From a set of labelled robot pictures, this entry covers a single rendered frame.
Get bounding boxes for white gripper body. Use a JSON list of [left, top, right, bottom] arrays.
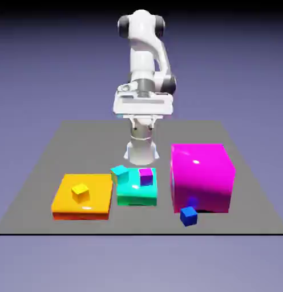
[[112, 90, 174, 120]]

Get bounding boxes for small cyan cube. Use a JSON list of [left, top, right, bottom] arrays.
[[110, 165, 130, 185]]

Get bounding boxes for small purple cube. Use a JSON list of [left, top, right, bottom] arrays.
[[139, 168, 154, 187]]

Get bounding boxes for small yellow cube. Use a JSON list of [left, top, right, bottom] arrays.
[[71, 182, 90, 204]]

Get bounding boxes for small blue cube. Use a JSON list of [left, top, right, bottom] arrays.
[[179, 206, 199, 227]]

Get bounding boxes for large turquoise box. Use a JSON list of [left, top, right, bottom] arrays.
[[115, 168, 159, 207]]

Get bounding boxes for large magenta box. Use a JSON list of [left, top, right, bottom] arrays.
[[169, 143, 236, 214]]

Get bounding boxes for large orange box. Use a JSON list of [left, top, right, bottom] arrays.
[[51, 173, 114, 221]]

